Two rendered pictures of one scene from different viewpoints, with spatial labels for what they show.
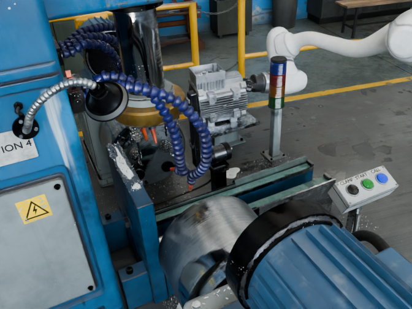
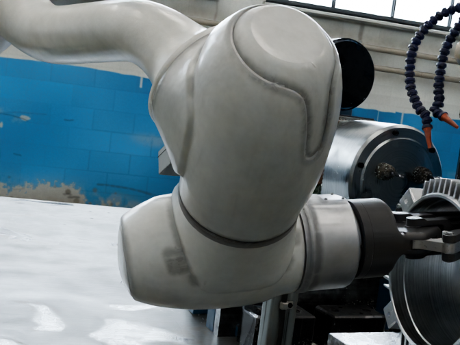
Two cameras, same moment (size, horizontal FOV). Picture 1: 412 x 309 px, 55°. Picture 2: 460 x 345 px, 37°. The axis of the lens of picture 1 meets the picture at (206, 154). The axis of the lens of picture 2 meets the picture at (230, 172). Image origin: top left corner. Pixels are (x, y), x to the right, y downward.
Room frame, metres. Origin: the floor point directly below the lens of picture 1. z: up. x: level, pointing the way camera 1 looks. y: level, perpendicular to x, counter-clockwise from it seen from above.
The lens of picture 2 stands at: (2.20, -0.37, 1.15)
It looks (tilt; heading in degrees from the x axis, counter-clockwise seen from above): 5 degrees down; 180
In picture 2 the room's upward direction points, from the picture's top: 7 degrees clockwise
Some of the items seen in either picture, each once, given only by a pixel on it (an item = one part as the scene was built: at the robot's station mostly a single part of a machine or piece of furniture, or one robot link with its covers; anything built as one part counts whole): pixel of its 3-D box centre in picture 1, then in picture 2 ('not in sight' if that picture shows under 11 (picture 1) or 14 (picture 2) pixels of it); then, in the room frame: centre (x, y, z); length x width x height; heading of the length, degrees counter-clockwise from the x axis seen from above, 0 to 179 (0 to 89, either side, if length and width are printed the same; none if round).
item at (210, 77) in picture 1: (206, 77); not in sight; (1.48, -0.02, 1.11); 0.12 x 0.11 x 0.07; 107
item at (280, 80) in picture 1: (277, 78); not in sight; (1.36, -0.28, 1.14); 0.06 x 0.06 x 0.04
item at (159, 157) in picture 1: (138, 136); not in sight; (1.17, 0.23, 1.04); 0.41 x 0.25 x 0.25; 24
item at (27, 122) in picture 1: (67, 107); not in sight; (0.56, 0.21, 1.46); 0.18 x 0.11 x 0.13; 114
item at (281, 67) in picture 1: (278, 66); not in sight; (1.36, -0.28, 1.19); 0.06 x 0.06 x 0.04
